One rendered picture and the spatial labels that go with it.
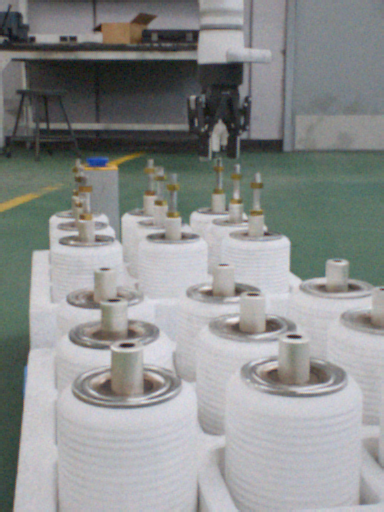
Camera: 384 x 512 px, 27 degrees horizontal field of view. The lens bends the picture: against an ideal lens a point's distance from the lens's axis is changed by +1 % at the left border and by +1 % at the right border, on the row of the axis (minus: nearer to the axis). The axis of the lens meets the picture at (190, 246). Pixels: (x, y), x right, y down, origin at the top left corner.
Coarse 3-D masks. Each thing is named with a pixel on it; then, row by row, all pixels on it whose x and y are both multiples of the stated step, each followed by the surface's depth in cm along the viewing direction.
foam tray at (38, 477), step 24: (48, 360) 81; (48, 384) 74; (192, 384) 74; (24, 408) 69; (48, 408) 69; (24, 432) 64; (48, 432) 64; (24, 456) 60; (48, 456) 60; (216, 456) 61; (360, 456) 60; (24, 480) 56; (48, 480) 56; (216, 480) 56; (360, 480) 58; (24, 504) 53; (48, 504) 53; (216, 504) 53; (360, 504) 58
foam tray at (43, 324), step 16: (48, 256) 132; (32, 272) 120; (48, 272) 120; (128, 272) 121; (32, 288) 110; (48, 288) 110; (32, 304) 102; (48, 304) 102; (160, 304) 102; (272, 304) 105; (288, 304) 105; (32, 320) 99; (48, 320) 100; (160, 320) 102; (32, 336) 100; (48, 336) 100
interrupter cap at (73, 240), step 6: (96, 234) 110; (60, 240) 105; (66, 240) 106; (72, 240) 106; (78, 240) 107; (96, 240) 107; (102, 240) 106; (108, 240) 106; (114, 240) 106; (78, 246) 103; (84, 246) 103; (90, 246) 103
